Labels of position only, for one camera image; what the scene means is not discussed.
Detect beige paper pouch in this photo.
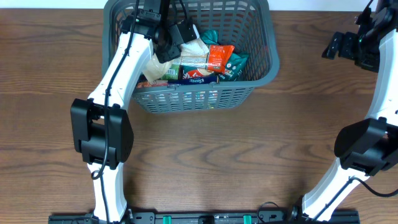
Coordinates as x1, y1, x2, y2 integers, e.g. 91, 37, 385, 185
143, 37, 210, 83

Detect green lidded small jar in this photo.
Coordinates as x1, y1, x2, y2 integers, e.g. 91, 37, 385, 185
160, 64, 180, 80

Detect red and yellow snack pack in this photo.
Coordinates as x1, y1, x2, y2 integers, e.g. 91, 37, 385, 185
172, 45, 235, 72

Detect colourful tissue multipack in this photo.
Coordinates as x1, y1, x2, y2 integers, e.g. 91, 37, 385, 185
136, 75, 219, 88

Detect green Nescafe 3in1 bag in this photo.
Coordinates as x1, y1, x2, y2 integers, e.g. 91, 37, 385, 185
182, 30, 249, 82

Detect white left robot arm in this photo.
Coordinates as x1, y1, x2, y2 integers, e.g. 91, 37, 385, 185
70, 1, 199, 223

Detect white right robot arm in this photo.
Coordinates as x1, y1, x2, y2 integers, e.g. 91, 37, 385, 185
289, 1, 397, 223

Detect grey plastic lattice basket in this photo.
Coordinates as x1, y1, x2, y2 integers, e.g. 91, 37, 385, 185
101, 0, 280, 114

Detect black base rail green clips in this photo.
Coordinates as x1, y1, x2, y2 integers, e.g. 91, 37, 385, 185
48, 207, 361, 224

